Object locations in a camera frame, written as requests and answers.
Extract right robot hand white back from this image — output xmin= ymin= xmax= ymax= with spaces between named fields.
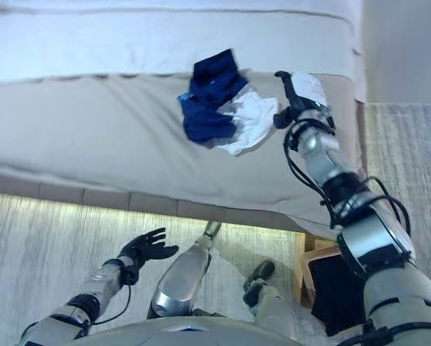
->
xmin=272 ymin=70 xmax=330 ymax=130

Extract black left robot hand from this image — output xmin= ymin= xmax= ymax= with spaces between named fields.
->
xmin=118 ymin=227 xmax=180 ymax=270

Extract beige padded bed base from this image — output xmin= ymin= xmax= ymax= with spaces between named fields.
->
xmin=0 ymin=172 xmax=307 ymax=236

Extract bed with beige cover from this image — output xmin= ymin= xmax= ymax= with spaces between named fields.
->
xmin=0 ymin=70 xmax=368 ymax=239

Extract tan basket with dark liner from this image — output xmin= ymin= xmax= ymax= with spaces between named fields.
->
xmin=294 ymin=232 xmax=375 ymax=339

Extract silver left robot leg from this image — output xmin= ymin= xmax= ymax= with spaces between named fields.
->
xmin=146 ymin=221 xmax=224 ymax=321

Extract silver robot leg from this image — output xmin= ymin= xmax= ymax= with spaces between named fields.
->
xmin=146 ymin=221 xmax=224 ymax=321
xmin=242 ymin=259 xmax=300 ymax=340

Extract white garment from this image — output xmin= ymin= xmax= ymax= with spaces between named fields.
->
xmin=208 ymin=70 xmax=281 ymax=156

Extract grey robot torso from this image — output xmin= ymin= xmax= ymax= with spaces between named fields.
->
xmin=74 ymin=313 xmax=310 ymax=346

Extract dark blue garment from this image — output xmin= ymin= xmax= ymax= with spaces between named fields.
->
xmin=177 ymin=49 xmax=253 ymax=147

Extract silver right robot leg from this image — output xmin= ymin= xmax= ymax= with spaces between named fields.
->
xmin=242 ymin=259 xmax=300 ymax=340

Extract white duvet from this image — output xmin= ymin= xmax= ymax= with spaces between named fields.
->
xmin=0 ymin=0 xmax=364 ymax=84

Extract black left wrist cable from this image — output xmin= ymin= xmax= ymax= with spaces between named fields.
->
xmin=92 ymin=265 xmax=136 ymax=326

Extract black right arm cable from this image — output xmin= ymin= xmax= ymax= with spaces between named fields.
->
xmin=283 ymin=120 xmax=343 ymax=231

